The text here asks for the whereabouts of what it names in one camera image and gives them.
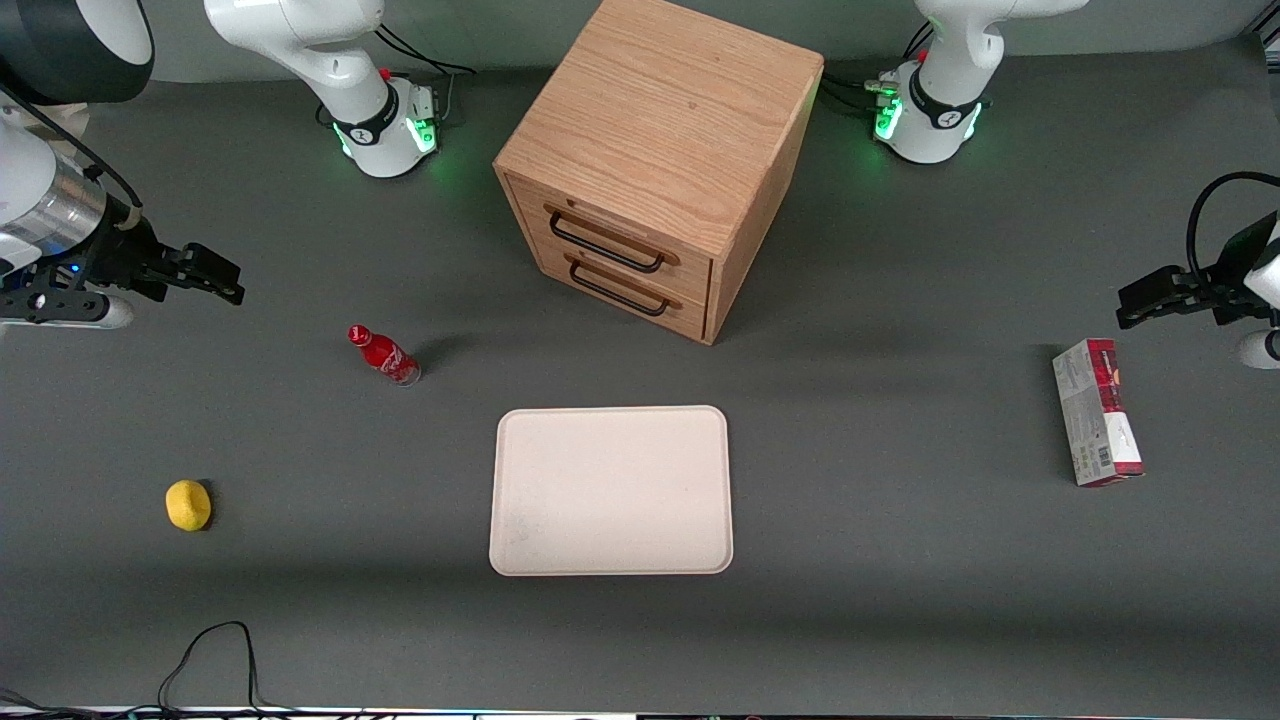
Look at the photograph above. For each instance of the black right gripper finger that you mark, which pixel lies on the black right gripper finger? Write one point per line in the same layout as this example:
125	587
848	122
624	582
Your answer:
215	291
218	265

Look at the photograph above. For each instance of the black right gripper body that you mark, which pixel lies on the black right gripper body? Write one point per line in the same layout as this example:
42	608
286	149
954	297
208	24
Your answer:
122	256

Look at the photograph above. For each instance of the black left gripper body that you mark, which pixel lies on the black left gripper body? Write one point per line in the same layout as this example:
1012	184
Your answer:
1236	262

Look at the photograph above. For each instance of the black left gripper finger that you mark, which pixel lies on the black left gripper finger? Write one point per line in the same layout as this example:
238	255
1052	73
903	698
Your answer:
1152	314
1155	286

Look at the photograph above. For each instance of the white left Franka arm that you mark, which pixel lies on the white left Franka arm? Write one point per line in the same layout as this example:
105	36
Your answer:
950	90

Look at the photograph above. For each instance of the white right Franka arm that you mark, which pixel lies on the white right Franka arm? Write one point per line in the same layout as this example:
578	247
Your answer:
330	60

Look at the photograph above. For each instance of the wooden drawer front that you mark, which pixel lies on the wooden drawer front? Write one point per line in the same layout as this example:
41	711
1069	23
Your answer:
610	225
640	295

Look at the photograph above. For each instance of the wooden oak drawer cabinet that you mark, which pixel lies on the wooden oak drawer cabinet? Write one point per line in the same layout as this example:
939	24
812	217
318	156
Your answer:
670	120

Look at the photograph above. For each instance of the grey and red carton box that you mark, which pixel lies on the grey and red carton box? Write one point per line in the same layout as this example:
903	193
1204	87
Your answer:
1095	412

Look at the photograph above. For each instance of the red cola bottle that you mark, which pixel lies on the red cola bottle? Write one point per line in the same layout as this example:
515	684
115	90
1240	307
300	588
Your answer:
385	354

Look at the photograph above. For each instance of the yellow lemon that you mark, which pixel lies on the yellow lemon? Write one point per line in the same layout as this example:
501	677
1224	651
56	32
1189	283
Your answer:
188	504

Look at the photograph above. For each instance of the beige plastic tray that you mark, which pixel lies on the beige plastic tray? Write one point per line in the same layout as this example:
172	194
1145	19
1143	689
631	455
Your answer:
611	490

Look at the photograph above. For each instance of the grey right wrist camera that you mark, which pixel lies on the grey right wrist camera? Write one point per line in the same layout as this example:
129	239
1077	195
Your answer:
70	308

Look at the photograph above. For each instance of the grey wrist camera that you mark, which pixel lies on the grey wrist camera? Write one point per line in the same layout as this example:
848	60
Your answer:
1262	350
70	308

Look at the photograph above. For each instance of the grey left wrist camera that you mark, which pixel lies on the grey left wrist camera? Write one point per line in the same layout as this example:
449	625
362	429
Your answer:
1262	350

